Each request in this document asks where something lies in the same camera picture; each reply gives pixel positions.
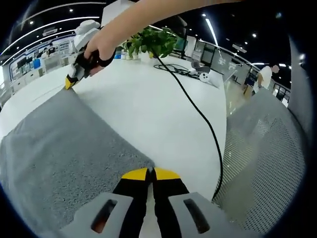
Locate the grey towel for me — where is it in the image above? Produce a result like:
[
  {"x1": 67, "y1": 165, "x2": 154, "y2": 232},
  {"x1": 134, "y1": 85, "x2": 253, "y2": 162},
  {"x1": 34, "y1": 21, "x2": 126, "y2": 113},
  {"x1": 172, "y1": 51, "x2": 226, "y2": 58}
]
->
[{"x1": 0, "y1": 88, "x2": 156, "y2": 235}]

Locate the black cable bundle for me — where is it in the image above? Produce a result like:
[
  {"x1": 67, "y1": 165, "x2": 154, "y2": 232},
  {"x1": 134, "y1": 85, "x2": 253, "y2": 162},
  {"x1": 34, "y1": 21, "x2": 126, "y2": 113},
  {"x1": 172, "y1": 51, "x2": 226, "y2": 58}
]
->
[{"x1": 153, "y1": 62, "x2": 202, "y2": 78}]

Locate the row of white cabinets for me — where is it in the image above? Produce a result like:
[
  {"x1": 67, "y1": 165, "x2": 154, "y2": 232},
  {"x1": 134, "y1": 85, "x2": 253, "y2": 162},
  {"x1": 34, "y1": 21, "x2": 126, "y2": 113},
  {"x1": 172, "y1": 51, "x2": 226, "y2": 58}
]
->
[{"x1": 9, "y1": 53, "x2": 74, "y2": 86}]

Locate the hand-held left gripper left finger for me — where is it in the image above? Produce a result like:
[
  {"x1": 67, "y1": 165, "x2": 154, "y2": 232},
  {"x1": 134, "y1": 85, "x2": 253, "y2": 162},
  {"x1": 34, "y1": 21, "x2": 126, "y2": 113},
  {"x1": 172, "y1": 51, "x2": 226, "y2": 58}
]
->
[{"x1": 60, "y1": 167, "x2": 151, "y2": 238}]

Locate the person's right hand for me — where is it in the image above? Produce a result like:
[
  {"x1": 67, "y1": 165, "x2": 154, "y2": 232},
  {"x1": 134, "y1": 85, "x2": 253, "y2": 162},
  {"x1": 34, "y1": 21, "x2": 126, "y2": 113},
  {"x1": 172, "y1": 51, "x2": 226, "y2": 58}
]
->
[{"x1": 83, "y1": 31, "x2": 117, "y2": 76}]

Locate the grey mesh chair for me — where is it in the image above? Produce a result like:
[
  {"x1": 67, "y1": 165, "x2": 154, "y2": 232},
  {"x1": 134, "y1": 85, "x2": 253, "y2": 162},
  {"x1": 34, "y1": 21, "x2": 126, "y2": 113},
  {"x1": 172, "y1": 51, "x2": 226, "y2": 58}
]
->
[{"x1": 212, "y1": 37, "x2": 317, "y2": 235}]

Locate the white table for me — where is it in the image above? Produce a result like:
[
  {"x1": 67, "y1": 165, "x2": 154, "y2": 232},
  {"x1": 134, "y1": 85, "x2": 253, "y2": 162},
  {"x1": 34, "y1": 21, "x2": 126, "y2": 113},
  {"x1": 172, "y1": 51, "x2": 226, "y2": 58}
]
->
[{"x1": 0, "y1": 55, "x2": 228, "y2": 238}]

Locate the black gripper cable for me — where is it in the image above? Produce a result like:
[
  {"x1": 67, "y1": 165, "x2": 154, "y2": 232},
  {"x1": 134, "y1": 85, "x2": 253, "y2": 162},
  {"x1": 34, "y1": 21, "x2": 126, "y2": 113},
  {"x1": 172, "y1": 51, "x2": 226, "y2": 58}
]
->
[{"x1": 148, "y1": 48, "x2": 224, "y2": 200}]

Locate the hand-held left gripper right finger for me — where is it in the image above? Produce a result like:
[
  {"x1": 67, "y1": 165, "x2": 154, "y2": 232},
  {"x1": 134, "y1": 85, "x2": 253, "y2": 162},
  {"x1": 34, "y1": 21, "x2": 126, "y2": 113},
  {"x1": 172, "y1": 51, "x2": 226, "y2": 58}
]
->
[{"x1": 151, "y1": 167, "x2": 250, "y2": 238}]

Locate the green potted plant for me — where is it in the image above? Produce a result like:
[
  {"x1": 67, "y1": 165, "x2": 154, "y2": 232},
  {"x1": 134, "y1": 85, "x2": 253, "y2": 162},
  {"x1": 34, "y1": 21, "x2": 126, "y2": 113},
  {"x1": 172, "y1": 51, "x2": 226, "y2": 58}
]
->
[{"x1": 121, "y1": 25, "x2": 179, "y2": 60}]

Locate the white round-holed device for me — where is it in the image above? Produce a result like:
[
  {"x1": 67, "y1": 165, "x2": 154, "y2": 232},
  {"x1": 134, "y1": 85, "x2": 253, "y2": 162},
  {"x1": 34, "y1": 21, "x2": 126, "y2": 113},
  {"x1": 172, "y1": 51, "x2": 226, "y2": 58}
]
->
[{"x1": 199, "y1": 71, "x2": 221, "y2": 88}]

